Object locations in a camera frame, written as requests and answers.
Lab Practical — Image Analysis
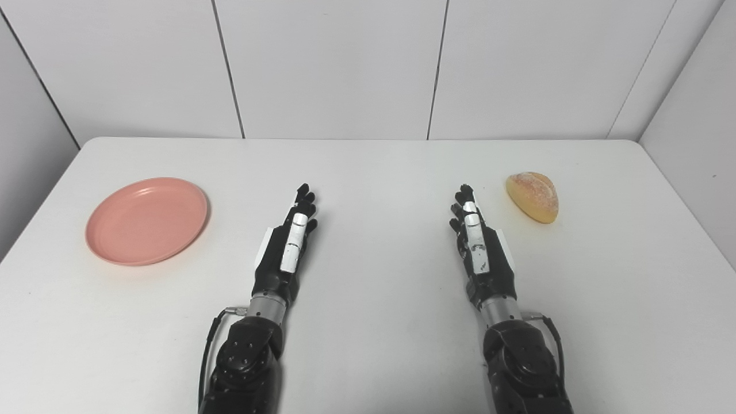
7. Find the golden bread roll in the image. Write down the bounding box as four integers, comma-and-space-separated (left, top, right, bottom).
506, 171, 559, 224

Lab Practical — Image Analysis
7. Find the pink round plate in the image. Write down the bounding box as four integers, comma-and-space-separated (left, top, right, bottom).
85, 177, 209, 267

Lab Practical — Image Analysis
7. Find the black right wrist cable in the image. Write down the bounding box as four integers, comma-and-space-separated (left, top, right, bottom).
521, 311, 566, 386

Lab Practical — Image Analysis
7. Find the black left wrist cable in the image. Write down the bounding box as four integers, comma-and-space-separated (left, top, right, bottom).
198, 307, 249, 410

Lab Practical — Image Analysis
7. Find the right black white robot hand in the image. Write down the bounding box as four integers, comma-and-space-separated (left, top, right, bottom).
450, 184, 518, 308

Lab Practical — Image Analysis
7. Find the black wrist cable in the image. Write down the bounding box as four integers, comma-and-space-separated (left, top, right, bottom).
521, 311, 566, 386
198, 307, 249, 410

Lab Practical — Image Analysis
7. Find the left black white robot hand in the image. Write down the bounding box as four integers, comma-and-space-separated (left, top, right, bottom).
252, 183, 319, 306

